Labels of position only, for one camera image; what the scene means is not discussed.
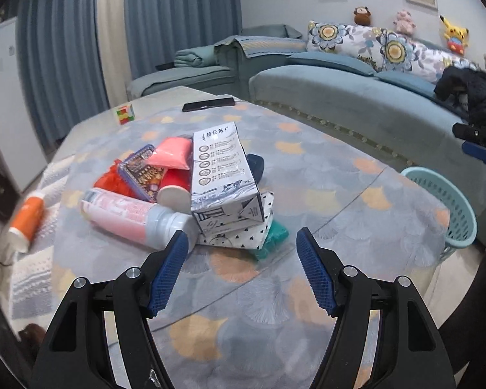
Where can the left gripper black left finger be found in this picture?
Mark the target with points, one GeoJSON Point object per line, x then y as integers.
{"type": "Point", "coordinates": [75, 351]}

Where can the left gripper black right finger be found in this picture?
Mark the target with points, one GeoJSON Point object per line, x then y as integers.
{"type": "Point", "coordinates": [383, 337]}

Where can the pink white plastic bottle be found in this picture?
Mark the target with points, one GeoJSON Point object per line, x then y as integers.
{"type": "Point", "coordinates": [135, 220]}

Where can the red paper cup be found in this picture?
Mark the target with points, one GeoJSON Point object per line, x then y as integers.
{"type": "Point", "coordinates": [174, 190]}

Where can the blue snack box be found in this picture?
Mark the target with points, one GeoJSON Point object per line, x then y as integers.
{"type": "Point", "coordinates": [142, 178]}

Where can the white blue milk carton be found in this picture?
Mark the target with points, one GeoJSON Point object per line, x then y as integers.
{"type": "Point", "coordinates": [224, 194]}

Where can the black jacket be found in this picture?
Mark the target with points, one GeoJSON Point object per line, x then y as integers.
{"type": "Point", "coordinates": [466, 88]}

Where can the striped floor rug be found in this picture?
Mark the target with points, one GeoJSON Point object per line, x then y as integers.
{"type": "Point", "coordinates": [32, 295]}

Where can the teal sofa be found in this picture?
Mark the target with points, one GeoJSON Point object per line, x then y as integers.
{"type": "Point", "coordinates": [394, 115]}

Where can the teal plastic basket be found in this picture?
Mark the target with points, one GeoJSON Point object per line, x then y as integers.
{"type": "Point", "coordinates": [463, 227]}

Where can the yellow pikachu plush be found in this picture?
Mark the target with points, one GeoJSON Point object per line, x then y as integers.
{"type": "Point", "coordinates": [456, 37]}

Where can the floral cushion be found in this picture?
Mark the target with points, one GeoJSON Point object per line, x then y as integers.
{"type": "Point", "coordinates": [402, 54]}
{"type": "Point", "coordinates": [364, 43]}

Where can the pink plush toy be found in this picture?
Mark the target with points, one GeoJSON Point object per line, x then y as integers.
{"type": "Point", "coordinates": [404, 24]}

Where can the orange white cup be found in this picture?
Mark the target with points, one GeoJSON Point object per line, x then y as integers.
{"type": "Point", "coordinates": [24, 225]}

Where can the patterned grey tablecloth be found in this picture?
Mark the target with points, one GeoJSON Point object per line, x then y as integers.
{"type": "Point", "coordinates": [234, 321]}

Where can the brown monkey plush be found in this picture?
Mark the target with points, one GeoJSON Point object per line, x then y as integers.
{"type": "Point", "coordinates": [362, 16]}

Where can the red plastic bag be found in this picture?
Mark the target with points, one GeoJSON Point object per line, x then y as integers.
{"type": "Point", "coordinates": [113, 182]}

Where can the teal crumpled wrapper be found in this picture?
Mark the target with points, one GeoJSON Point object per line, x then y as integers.
{"type": "Point", "coordinates": [276, 236]}

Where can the pink paper pouch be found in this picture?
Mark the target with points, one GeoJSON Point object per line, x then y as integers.
{"type": "Point", "coordinates": [173, 153]}

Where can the colourful puzzle cube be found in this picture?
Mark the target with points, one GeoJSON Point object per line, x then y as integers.
{"type": "Point", "coordinates": [124, 114]}

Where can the white refrigerator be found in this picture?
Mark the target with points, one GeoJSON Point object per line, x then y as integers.
{"type": "Point", "coordinates": [21, 153]}

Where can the black smartphone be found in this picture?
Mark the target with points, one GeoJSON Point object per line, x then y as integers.
{"type": "Point", "coordinates": [208, 104]}

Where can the folded teal blanket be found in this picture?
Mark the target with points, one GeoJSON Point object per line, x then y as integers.
{"type": "Point", "coordinates": [195, 57]}

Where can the blue curtain right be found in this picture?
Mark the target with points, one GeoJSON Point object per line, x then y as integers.
{"type": "Point", "coordinates": [156, 29]}

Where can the blue curtain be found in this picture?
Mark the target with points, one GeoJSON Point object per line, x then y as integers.
{"type": "Point", "coordinates": [156, 29]}
{"type": "Point", "coordinates": [59, 64]}

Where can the blue curtain left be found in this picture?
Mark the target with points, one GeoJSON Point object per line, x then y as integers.
{"type": "Point", "coordinates": [59, 64]}

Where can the cream sheer curtain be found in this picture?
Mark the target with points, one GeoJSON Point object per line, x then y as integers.
{"type": "Point", "coordinates": [113, 49]}

